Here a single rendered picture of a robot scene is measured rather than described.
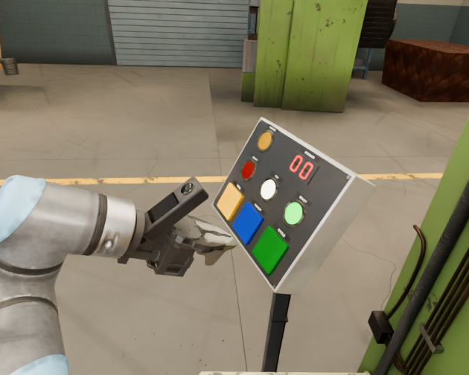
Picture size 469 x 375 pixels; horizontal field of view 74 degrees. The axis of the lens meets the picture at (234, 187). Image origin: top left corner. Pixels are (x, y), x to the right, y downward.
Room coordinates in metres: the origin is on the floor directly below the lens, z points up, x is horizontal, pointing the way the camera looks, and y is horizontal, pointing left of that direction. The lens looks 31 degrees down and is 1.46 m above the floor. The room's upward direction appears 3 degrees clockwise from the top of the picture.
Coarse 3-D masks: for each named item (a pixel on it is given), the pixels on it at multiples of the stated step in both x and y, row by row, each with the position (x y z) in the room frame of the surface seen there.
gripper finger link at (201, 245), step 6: (186, 240) 0.39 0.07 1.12; (192, 240) 0.38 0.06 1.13; (198, 240) 0.39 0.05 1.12; (204, 240) 0.40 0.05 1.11; (192, 246) 0.38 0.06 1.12; (198, 246) 0.38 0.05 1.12; (204, 246) 0.38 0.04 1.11; (210, 246) 0.39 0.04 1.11; (216, 246) 0.40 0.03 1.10; (222, 246) 0.41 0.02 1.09; (204, 252) 0.38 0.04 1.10
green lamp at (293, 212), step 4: (292, 204) 0.54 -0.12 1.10; (296, 204) 0.53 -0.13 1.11; (288, 208) 0.54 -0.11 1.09; (292, 208) 0.53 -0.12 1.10; (296, 208) 0.52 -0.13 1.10; (300, 208) 0.52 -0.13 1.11; (288, 212) 0.53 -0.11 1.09; (292, 212) 0.52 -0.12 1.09; (296, 212) 0.52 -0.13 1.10; (300, 212) 0.51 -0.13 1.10; (288, 216) 0.52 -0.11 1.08; (292, 216) 0.52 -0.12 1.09; (296, 216) 0.51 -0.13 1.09; (300, 216) 0.51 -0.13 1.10; (288, 220) 0.52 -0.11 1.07; (292, 220) 0.51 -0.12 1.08; (296, 220) 0.50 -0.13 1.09
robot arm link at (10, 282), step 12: (0, 264) 0.27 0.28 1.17; (60, 264) 0.31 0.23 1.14; (0, 276) 0.27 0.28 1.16; (12, 276) 0.27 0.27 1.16; (24, 276) 0.27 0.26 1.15; (36, 276) 0.28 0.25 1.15; (48, 276) 0.29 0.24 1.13; (0, 288) 0.26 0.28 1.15; (12, 288) 0.26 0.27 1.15; (24, 288) 0.26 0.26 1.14; (36, 288) 0.27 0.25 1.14; (48, 288) 0.28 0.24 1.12; (0, 300) 0.24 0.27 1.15; (48, 300) 0.26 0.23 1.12
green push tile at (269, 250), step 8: (264, 232) 0.53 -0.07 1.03; (272, 232) 0.52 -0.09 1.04; (264, 240) 0.52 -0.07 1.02; (272, 240) 0.51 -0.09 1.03; (280, 240) 0.49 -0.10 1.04; (256, 248) 0.52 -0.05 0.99; (264, 248) 0.51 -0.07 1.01; (272, 248) 0.49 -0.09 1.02; (280, 248) 0.48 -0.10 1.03; (288, 248) 0.48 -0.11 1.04; (256, 256) 0.51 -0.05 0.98; (264, 256) 0.49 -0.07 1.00; (272, 256) 0.48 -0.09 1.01; (280, 256) 0.47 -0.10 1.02; (264, 264) 0.48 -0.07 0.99; (272, 264) 0.47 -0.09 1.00
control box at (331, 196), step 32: (256, 128) 0.78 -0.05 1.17; (256, 160) 0.70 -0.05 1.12; (288, 160) 0.63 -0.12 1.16; (320, 160) 0.57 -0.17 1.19; (256, 192) 0.63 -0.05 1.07; (288, 192) 0.57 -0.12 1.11; (320, 192) 0.52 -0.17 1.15; (352, 192) 0.49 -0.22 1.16; (288, 224) 0.51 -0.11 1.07; (320, 224) 0.47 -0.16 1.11; (288, 256) 0.46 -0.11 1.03; (320, 256) 0.47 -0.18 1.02; (288, 288) 0.44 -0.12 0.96
